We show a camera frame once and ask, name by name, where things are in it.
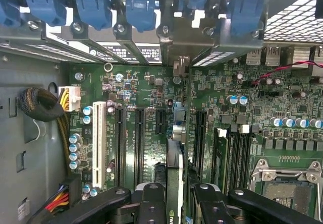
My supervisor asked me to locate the red black twisted wire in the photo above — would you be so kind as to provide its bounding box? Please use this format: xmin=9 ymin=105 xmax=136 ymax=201
xmin=252 ymin=60 xmax=323 ymax=86

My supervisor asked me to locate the white power connector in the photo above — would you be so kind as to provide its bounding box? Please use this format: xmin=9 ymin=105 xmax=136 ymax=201
xmin=58 ymin=85 xmax=82 ymax=113

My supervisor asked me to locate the green motherboard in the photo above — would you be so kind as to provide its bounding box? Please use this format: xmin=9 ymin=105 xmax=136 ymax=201
xmin=67 ymin=44 xmax=323 ymax=224

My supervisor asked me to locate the red yellow wire bundle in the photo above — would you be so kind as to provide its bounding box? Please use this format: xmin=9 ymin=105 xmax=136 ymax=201
xmin=32 ymin=176 xmax=83 ymax=219

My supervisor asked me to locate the black short expansion slot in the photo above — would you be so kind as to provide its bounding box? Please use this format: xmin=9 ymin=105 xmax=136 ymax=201
xmin=154 ymin=107 xmax=167 ymax=135

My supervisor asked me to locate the dark grey PC case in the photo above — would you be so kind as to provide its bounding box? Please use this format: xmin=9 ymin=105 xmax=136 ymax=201
xmin=0 ymin=0 xmax=323 ymax=224

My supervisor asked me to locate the black braided wire bundle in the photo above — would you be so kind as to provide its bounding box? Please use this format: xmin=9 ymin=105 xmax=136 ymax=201
xmin=17 ymin=86 xmax=72 ymax=171

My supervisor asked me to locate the white expansion slot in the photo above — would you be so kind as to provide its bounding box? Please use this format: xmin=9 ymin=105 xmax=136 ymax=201
xmin=92 ymin=101 xmax=107 ymax=188

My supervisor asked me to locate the blue card retention clip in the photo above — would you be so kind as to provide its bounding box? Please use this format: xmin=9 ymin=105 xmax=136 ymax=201
xmin=74 ymin=0 xmax=112 ymax=31
xmin=0 ymin=0 xmax=22 ymax=28
xmin=24 ymin=0 xmax=68 ymax=27
xmin=228 ymin=0 xmax=265 ymax=37
xmin=125 ymin=0 xmax=157 ymax=33
xmin=176 ymin=0 xmax=211 ymax=12

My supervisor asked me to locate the silver CPU socket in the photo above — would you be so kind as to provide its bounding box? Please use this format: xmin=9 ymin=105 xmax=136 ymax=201
xmin=249 ymin=158 xmax=323 ymax=224

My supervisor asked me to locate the perforated silver slot cover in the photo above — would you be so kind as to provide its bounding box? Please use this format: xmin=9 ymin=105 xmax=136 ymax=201
xmin=191 ymin=17 xmax=265 ymax=68
xmin=113 ymin=23 xmax=152 ymax=65
xmin=24 ymin=19 xmax=98 ymax=64
xmin=70 ymin=22 xmax=132 ymax=65

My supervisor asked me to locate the black long expansion slot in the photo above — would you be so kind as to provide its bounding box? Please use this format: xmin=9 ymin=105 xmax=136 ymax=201
xmin=114 ymin=106 xmax=127 ymax=187
xmin=195 ymin=108 xmax=208 ymax=182
xmin=134 ymin=106 xmax=146 ymax=185

